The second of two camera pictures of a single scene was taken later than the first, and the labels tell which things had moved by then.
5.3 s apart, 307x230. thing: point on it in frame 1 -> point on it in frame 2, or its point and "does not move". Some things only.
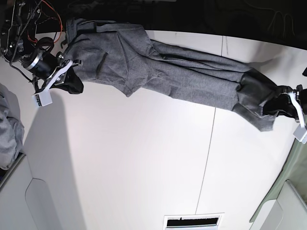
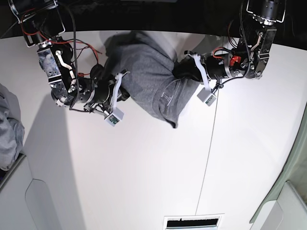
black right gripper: x=281 y=105 -> x=216 y=68
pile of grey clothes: x=12 y=129 does not move
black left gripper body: x=42 y=64 -> x=102 y=81
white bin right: x=285 y=206 does not move
